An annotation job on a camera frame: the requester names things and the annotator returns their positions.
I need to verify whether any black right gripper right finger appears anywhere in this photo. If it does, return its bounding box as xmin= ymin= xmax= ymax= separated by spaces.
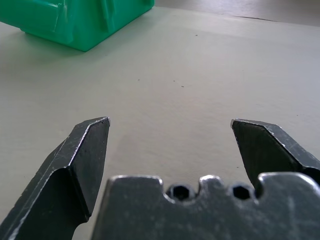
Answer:
xmin=229 ymin=118 xmax=320 ymax=193

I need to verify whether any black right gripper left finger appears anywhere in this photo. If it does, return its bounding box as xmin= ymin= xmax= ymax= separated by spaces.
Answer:
xmin=0 ymin=116 xmax=112 ymax=240

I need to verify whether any green plastic bin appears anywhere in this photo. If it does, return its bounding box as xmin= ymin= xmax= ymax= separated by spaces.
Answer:
xmin=0 ymin=0 xmax=156 ymax=53

